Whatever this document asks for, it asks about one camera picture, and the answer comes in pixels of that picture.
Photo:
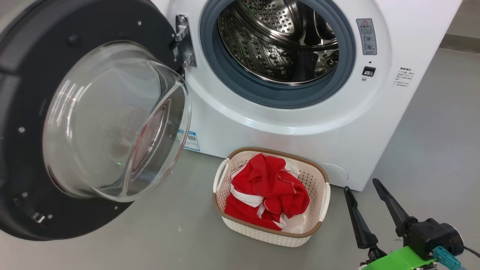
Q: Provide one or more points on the stainless steel washer drum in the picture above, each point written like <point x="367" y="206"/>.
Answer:
<point x="270" y="48"/>

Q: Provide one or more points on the grey warning label sticker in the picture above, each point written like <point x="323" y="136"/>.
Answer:
<point x="366" y="36"/>

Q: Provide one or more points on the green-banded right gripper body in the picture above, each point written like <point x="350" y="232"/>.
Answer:
<point x="401" y="260"/>

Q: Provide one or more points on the blue white energy label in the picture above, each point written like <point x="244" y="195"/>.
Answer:
<point x="190" y="140"/>

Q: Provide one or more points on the white front-load washing machine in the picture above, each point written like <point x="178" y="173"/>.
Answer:
<point x="375" y="131"/>

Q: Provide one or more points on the black glass washing machine door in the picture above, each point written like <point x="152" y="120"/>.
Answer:
<point x="30" y="93"/>

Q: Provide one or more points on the teal right camera connector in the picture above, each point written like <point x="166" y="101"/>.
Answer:
<point x="446" y="258"/>

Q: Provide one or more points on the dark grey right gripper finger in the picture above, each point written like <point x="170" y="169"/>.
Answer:
<point x="360" y="225"/>
<point x="395" y="213"/>

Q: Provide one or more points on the metal door hinge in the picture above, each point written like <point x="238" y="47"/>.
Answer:
<point x="184" y="41"/>

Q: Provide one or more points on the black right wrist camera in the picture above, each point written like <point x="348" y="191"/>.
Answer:
<point x="431" y="234"/>

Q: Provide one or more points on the red white-trimmed garment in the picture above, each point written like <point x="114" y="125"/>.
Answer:
<point x="273" y="183"/>
<point x="243" y="213"/>

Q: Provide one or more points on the cream laundry basket brown rim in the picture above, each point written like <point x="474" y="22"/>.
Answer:
<point x="232" y="225"/>

